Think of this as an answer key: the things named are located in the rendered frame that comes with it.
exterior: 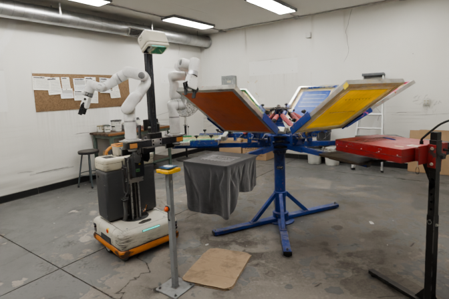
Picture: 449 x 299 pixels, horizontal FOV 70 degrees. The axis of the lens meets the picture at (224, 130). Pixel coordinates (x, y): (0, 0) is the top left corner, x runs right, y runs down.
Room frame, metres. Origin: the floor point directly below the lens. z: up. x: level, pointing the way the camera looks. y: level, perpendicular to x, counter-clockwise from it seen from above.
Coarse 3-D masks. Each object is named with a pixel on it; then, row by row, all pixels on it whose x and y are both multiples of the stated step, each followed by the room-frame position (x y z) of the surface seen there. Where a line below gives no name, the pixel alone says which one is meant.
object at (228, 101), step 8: (216, 96) 2.56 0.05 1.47; (224, 96) 2.52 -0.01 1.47; (232, 96) 2.48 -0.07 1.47; (224, 104) 2.65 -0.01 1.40; (232, 104) 2.61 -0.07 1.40; (240, 104) 2.57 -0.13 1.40; (232, 112) 2.75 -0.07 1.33; (240, 112) 2.70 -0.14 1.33; (248, 112) 2.66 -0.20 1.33; (240, 120) 2.86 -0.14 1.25; (248, 120) 2.81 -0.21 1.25; (256, 120) 2.76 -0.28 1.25; (248, 128) 2.98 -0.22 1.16; (256, 128) 2.92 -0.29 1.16; (264, 128) 2.87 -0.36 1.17
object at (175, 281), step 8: (160, 168) 2.36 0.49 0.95; (176, 168) 2.34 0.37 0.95; (168, 176) 2.33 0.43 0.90; (168, 184) 2.33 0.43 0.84; (168, 192) 2.33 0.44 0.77; (168, 200) 2.34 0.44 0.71; (168, 216) 2.34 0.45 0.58; (168, 224) 2.34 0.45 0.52; (168, 232) 2.35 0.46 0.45; (176, 256) 2.35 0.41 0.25; (176, 264) 2.35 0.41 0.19; (176, 272) 2.35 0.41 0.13; (168, 280) 2.44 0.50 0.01; (176, 280) 2.34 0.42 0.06; (168, 288) 2.33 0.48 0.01; (176, 288) 2.32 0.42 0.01; (184, 288) 2.32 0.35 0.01; (176, 296) 2.23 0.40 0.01
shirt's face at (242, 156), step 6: (198, 156) 2.79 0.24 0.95; (204, 156) 2.78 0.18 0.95; (234, 156) 2.73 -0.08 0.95; (240, 156) 2.72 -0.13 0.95; (246, 156) 2.71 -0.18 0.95; (252, 156) 2.70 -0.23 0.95; (198, 162) 2.54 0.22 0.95; (204, 162) 2.53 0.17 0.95; (210, 162) 2.52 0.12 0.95; (216, 162) 2.51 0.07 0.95; (222, 162) 2.50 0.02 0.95; (228, 162) 2.49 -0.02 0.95; (234, 162) 2.48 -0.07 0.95
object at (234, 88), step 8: (200, 88) 2.55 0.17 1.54; (208, 88) 2.50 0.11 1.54; (216, 88) 2.46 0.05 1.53; (224, 88) 2.41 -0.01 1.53; (232, 88) 2.37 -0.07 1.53; (184, 96) 2.74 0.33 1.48; (240, 96) 2.44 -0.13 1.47; (192, 104) 2.85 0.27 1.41; (248, 104) 2.52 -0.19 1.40; (256, 112) 2.61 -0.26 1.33
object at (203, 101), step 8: (200, 96) 2.65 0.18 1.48; (208, 96) 2.60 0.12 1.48; (200, 104) 2.79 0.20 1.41; (208, 104) 2.75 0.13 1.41; (216, 104) 2.70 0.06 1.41; (208, 112) 2.91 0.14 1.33; (216, 112) 2.85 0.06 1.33; (224, 112) 2.80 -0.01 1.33; (216, 120) 3.03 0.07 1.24; (224, 120) 2.97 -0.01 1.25; (232, 120) 2.92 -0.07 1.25; (224, 128) 3.16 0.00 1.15; (232, 128) 3.10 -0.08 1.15; (240, 128) 3.04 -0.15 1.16
